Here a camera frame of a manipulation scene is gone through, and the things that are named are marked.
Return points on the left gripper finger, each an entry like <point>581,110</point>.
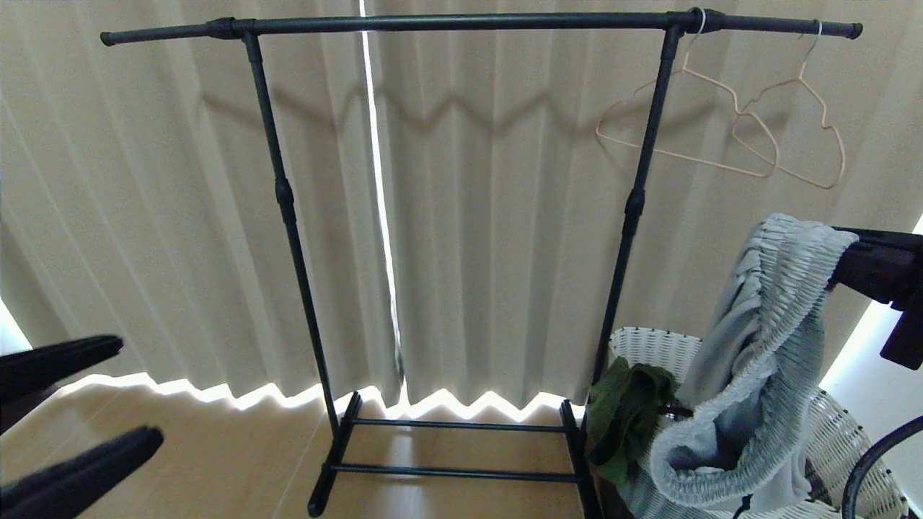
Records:
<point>79,472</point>
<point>50,364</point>

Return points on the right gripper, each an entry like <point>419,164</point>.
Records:
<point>905,339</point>

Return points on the pale grey garment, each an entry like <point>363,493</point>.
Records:
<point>780,288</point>

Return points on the pink clothes hanger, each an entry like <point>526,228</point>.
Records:
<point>842,154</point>
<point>682,154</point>

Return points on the green garment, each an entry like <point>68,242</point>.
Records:
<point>621,418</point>

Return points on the white laundry basket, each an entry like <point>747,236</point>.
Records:
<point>652,347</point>

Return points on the black clothes rack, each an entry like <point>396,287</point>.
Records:
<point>461,22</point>

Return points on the beige curtain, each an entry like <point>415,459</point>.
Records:
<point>497,238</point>

